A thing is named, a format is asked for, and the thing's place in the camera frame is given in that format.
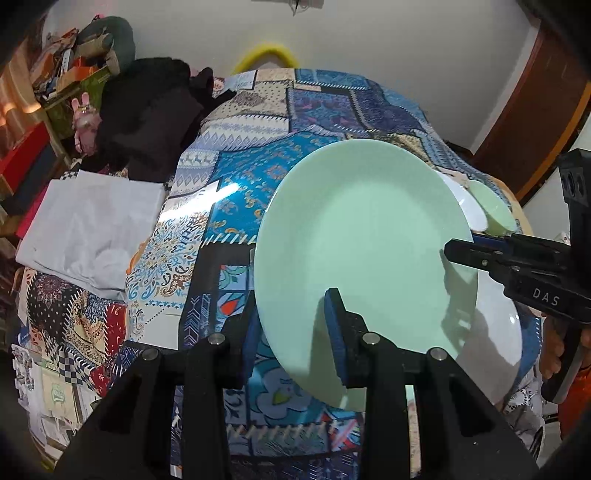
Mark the yellow fuzzy object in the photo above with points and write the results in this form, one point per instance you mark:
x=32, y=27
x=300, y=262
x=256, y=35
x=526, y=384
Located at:
x=275, y=53

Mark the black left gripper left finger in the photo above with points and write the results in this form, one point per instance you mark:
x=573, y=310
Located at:
x=128, y=435

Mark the pink bunny toy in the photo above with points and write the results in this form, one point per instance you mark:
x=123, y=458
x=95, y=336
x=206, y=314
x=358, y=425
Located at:
x=85, y=123

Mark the brown wooden door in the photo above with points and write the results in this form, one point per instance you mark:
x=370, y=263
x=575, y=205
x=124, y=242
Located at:
x=539, y=118

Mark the mint green bowl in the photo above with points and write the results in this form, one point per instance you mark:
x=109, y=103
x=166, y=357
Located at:
x=500, y=219

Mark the patchwork patterned tablecloth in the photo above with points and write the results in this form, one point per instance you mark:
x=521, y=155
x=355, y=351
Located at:
x=196, y=268

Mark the white folded cloth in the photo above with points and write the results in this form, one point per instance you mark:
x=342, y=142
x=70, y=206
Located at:
x=87, y=229

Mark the white bowl with dark dots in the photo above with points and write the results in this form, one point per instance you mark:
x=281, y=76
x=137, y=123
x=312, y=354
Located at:
x=473, y=212

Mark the black clothing pile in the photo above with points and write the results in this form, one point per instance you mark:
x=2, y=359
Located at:
x=150, y=113

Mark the grey green plush cushion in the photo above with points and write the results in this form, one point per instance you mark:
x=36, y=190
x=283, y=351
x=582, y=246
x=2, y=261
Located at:
x=110, y=38

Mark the mint green plate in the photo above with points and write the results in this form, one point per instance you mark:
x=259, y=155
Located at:
x=371, y=220

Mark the white plate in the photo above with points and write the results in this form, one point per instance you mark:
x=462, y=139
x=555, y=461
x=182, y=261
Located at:
x=491, y=355

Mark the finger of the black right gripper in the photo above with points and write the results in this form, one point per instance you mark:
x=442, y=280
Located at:
x=518, y=241
x=485, y=253

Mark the red box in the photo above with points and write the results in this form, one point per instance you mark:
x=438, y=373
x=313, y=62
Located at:
x=20, y=159

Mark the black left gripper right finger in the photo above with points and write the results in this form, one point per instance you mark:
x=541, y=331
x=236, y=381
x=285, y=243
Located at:
x=462, y=435

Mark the right hand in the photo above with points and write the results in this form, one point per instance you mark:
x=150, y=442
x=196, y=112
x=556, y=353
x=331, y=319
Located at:
x=551, y=351

